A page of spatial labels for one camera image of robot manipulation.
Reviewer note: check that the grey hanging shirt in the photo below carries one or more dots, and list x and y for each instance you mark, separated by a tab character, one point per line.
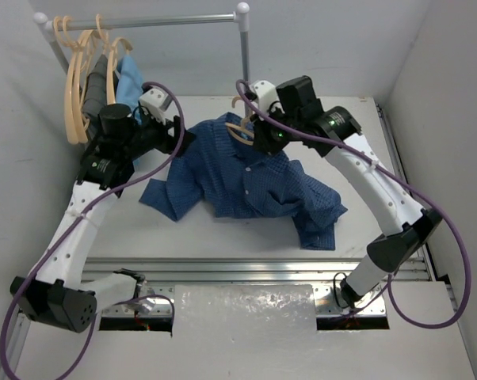
95	98

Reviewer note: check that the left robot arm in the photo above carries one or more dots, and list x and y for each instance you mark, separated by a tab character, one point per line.
54	293

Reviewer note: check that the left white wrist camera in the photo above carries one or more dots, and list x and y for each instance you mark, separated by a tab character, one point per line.
155	102

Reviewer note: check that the beige hanger with shirts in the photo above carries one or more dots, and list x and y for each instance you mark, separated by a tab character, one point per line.
112	48

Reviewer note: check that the light blue hanging shirt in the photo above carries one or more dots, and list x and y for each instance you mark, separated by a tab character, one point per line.
129	87

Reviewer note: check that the aluminium rail frame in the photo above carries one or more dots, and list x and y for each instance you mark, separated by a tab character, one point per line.
201	250

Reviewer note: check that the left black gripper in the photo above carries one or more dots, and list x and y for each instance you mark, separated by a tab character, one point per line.
174	134

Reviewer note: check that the metal clothes rack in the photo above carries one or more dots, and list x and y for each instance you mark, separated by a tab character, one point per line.
240	16

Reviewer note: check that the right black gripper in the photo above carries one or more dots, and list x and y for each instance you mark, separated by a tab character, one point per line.
263	140

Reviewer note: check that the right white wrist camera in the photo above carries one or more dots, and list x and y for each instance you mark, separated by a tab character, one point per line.
266	95

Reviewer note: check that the blue checkered shirt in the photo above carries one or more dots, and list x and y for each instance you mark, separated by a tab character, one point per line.
241	183

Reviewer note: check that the beige wooden hanger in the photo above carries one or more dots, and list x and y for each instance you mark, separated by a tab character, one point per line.
239	131

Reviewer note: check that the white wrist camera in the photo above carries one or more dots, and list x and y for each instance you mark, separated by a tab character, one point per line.
155	102
266	95

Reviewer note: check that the beige hanger outer left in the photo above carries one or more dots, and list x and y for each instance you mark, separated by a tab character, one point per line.
62	36

